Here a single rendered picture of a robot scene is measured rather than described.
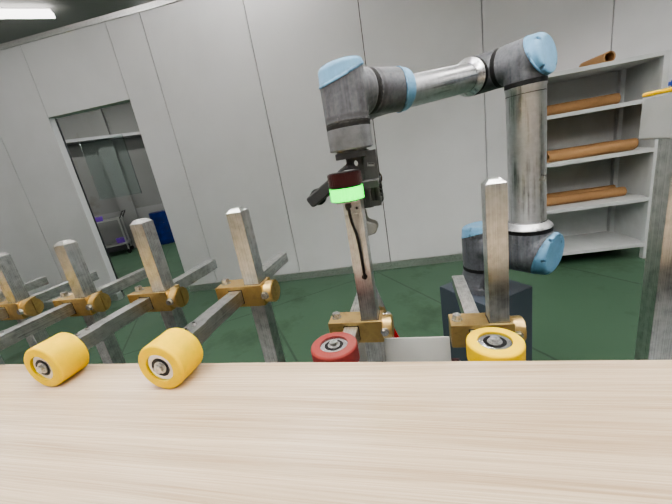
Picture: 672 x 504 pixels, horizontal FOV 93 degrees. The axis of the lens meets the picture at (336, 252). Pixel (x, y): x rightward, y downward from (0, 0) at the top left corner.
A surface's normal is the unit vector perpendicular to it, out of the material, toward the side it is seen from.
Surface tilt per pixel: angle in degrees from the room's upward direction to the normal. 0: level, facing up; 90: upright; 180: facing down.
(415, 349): 90
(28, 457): 0
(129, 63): 90
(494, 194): 90
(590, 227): 90
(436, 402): 0
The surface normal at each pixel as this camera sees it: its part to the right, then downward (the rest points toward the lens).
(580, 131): -0.11, 0.30
